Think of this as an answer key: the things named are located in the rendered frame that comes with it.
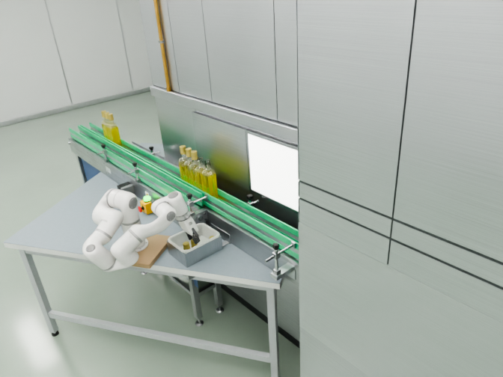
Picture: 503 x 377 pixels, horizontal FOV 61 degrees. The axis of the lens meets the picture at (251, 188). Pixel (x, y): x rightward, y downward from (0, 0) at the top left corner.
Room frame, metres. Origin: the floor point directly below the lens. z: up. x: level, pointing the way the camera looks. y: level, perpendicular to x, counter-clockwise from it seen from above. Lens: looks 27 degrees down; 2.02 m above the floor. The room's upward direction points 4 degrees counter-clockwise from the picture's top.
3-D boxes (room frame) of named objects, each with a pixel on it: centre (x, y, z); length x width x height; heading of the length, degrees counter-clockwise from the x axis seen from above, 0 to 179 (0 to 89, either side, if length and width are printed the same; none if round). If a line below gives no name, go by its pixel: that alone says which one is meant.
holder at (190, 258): (1.82, 0.29, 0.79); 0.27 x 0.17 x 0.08; 129
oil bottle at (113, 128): (2.96, 0.97, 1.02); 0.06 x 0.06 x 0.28; 39
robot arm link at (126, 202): (1.86, 0.63, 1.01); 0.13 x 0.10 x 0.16; 58
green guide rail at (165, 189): (2.65, 0.88, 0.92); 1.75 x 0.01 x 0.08; 39
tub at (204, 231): (1.80, 0.31, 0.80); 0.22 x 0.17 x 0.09; 129
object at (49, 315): (1.84, 0.63, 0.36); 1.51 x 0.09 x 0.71; 71
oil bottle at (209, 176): (2.06, 0.22, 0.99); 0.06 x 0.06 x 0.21; 40
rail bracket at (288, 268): (1.46, -0.10, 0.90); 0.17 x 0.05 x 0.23; 129
